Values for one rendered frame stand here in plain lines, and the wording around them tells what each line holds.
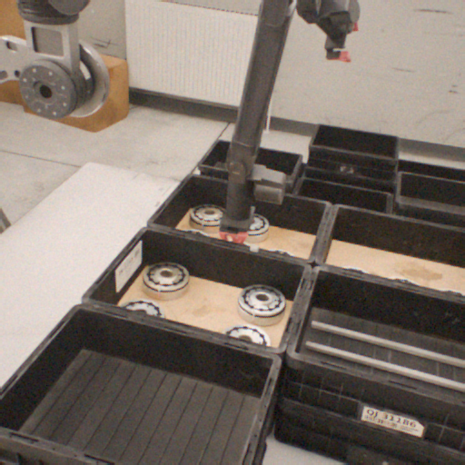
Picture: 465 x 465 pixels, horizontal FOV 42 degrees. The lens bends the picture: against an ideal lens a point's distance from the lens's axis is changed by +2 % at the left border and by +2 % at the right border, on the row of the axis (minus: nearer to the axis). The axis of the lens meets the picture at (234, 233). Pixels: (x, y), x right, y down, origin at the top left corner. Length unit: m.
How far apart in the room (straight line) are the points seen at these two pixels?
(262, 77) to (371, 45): 3.11
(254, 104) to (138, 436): 0.63
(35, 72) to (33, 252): 0.48
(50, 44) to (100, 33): 3.16
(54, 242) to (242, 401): 0.84
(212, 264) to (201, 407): 0.37
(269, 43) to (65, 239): 0.91
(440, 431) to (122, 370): 0.57
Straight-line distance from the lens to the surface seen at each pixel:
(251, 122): 1.19
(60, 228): 1.81
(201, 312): 1.28
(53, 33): 1.55
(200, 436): 1.06
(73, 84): 1.53
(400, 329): 1.35
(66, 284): 1.58
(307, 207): 1.55
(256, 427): 0.95
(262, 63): 1.12
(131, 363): 1.17
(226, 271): 1.34
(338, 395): 1.10
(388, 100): 4.32
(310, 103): 4.37
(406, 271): 1.53
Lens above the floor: 1.65
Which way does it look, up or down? 32 degrees down
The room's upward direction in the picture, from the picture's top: 6 degrees clockwise
